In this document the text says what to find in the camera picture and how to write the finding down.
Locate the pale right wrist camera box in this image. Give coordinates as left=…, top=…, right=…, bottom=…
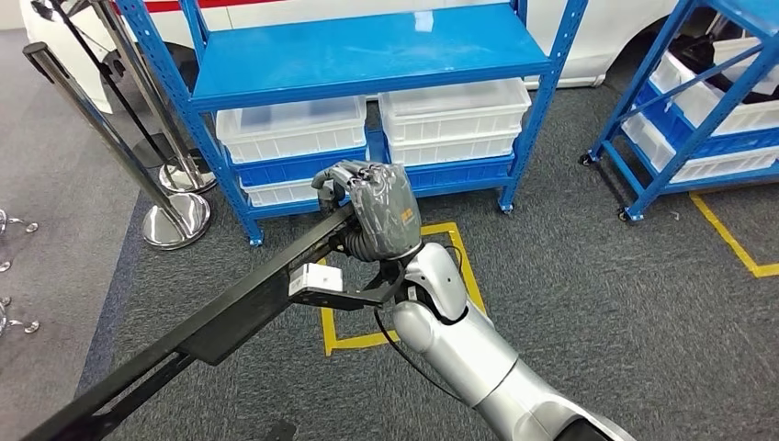
left=288, top=263, right=344, bottom=298

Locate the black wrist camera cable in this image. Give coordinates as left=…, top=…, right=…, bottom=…
left=372, top=307, right=469, bottom=406

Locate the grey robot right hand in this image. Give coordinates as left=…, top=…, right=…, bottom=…
left=311, top=159, right=423, bottom=264

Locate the long black plastic part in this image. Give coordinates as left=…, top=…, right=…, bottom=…
left=21, top=203, right=367, bottom=441

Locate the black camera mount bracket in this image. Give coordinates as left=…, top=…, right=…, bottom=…
left=290, top=261, right=409, bottom=312

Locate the chrome chair base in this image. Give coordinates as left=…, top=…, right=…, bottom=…
left=0, top=209, right=41, bottom=337

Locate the blue steel shelf rack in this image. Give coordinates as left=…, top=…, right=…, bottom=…
left=115, top=0, right=591, bottom=248

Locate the white plastic bin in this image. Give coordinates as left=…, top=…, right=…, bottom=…
left=712, top=37, right=779, bottom=96
left=240, top=177, right=323, bottom=209
left=378, top=77, right=533, bottom=145
left=620, top=112, right=779, bottom=184
left=648, top=51, right=779, bottom=136
left=388, top=133, right=523, bottom=167
left=216, top=96, right=368, bottom=164

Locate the white car with red stripe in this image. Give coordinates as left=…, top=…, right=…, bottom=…
left=17, top=0, right=731, bottom=114

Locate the blue plastic bin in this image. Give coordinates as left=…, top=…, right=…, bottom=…
left=636, top=82, right=779, bottom=161

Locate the black item in rack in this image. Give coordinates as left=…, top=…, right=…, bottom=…
left=672, top=33, right=768, bottom=87

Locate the blue wheeled shelf rack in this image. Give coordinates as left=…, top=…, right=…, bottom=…
left=578, top=0, right=779, bottom=223

